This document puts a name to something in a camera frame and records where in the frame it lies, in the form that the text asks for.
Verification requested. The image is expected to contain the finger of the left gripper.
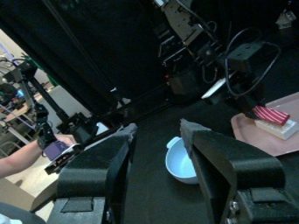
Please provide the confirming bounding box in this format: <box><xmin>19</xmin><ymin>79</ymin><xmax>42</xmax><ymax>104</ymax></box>
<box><xmin>233</xmin><ymin>98</ymin><xmax>258</xmax><ymax>118</ymax></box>
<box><xmin>249</xmin><ymin>95</ymin><xmax>269</xmax><ymax>118</ymax></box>

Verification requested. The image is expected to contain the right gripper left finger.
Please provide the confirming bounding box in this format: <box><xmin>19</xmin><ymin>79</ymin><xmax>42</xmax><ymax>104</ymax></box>
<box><xmin>46</xmin><ymin>122</ymin><xmax>140</xmax><ymax>224</ymax></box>

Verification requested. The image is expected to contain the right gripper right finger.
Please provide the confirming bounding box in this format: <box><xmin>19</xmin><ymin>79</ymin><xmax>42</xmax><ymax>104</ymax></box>
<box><xmin>179</xmin><ymin>117</ymin><xmax>299</xmax><ymax>224</ymax></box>

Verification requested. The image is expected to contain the red striped salmon toy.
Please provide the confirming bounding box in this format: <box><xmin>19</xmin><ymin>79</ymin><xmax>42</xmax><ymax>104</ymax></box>
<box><xmin>253</xmin><ymin>105</ymin><xmax>293</xmax><ymax>127</ymax></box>

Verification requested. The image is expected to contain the person's bare forearm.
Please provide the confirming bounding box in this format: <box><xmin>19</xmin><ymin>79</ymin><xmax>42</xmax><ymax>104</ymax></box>
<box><xmin>0</xmin><ymin>138</ymin><xmax>62</xmax><ymax>180</ymax></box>

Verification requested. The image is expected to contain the white rice block toy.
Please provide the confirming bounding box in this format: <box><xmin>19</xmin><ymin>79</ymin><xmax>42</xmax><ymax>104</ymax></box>
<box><xmin>254</xmin><ymin>117</ymin><xmax>299</xmax><ymax>141</ymax></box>

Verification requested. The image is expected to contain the person's hand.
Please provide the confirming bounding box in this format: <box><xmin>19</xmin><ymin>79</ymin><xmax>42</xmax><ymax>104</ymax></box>
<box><xmin>52</xmin><ymin>133</ymin><xmax>80</xmax><ymax>149</ymax></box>

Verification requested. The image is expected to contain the black white handheld device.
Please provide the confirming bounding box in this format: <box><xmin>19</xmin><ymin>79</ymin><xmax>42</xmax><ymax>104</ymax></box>
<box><xmin>43</xmin><ymin>143</ymin><xmax>86</xmax><ymax>177</ymax></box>

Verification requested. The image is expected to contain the pink plastic tray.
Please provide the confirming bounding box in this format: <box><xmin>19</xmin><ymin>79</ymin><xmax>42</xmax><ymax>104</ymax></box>
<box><xmin>230</xmin><ymin>92</ymin><xmax>299</xmax><ymax>158</ymax></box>

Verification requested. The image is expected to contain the purple handheld block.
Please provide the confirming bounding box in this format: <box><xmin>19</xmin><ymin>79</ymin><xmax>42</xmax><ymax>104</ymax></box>
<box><xmin>42</xmin><ymin>140</ymin><xmax>72</xmax><ymax>162</ymax></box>

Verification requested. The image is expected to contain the beige desk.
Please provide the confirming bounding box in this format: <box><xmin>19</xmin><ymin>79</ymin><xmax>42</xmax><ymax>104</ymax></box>
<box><xmin>0</xmin><ymin>174</ymin><xmax>62</xmax><ymax>213</ymax></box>

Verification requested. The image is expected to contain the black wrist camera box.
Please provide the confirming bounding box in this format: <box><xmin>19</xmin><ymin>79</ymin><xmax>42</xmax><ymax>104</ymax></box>
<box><xmin>227</xmin><ymin>43</ymin><xmax>267</xmax><ymax>74</ymax></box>

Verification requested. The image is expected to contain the black camera cable loop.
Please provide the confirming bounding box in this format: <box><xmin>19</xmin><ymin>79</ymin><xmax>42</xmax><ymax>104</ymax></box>
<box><xmin>225</xmin><ymin>27</ymin><xmax>283</xmax><ymax>99</ymax></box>

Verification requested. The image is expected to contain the pale blue handled bowl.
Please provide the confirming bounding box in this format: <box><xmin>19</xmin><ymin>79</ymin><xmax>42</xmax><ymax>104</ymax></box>
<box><xmin>165</xmin><ymin>136</ymin><xmax>202</xmax><ymax>186</ymax></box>

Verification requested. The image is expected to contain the metal frame corner bracket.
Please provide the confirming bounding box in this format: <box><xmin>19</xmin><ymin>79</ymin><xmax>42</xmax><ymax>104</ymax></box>
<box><xmin>275</xmin><ymin>10</ymin><xmax>298</xmax><ymax>30</ymax></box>

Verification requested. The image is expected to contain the black frame upright post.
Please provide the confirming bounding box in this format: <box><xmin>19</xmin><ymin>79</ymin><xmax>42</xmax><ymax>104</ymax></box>
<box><xmin>40</xmin><ymin>0</ymin><xmax>131</xmax><ymax>109</ymax></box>

